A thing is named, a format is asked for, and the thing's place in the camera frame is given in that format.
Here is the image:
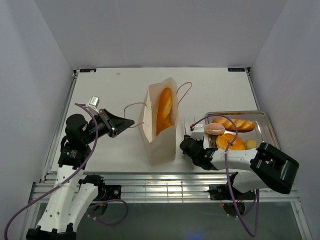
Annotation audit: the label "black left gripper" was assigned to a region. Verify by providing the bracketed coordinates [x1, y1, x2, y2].
[82, 108, 135, 145]

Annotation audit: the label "metal bread tongs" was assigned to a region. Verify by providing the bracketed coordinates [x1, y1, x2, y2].
[183, 114, 197, 172]

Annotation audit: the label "beige paper bag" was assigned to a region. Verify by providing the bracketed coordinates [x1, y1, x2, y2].
[123, 77, 193, 166]

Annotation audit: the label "long baguette fake bread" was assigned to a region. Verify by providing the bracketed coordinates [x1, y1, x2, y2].
[156, 88, 173, 136]

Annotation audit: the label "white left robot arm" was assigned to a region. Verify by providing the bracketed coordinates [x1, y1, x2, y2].
[26, 109, 135, 240]

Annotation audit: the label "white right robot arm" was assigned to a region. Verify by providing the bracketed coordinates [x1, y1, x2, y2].
[179, 137, 300, 199]

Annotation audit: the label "pink sugared fake doughnut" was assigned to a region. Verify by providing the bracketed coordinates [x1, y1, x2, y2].
[204, 122, 226, 136]

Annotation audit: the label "small round fake bun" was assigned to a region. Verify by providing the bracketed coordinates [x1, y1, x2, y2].
[243, 139, 258, 150]

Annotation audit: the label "scored oval fake loaf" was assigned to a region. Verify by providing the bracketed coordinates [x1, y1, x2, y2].
[212, 117, 256, 131]

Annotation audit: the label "metal baking tray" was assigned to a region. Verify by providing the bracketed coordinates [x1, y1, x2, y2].
[204, 110, 280, 149]

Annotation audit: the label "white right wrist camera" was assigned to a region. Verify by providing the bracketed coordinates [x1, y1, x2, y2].
[190, 123, 205, 141]

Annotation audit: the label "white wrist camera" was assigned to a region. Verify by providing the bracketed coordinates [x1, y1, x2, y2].
[190, 123, 205, 141]
[85, 96, 100, 115]

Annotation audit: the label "ring shaped fake bread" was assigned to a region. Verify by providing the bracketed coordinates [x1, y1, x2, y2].
[215, 133, 246, 151]

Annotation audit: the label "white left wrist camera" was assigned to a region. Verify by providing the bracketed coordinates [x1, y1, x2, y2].
[85, 96, 100, 115]

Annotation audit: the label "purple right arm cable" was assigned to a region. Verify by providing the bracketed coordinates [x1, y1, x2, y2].
[190, 113, 260, 238]

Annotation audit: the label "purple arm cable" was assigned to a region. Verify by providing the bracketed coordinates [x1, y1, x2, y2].
[4, 102, 130, 240]
[190, 113, 260, 238]

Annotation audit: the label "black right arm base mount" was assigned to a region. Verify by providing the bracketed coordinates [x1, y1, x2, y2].
[207, 183, 256, 201]

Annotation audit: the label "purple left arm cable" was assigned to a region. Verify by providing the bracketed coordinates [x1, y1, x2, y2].
[4, 102, 130, 240]

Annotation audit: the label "aluminium frame rail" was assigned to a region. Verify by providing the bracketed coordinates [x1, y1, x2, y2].
[29, 173, 300, 204]

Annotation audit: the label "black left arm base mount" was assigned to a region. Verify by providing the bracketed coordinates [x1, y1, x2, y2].
[94, 184, 122, 201]

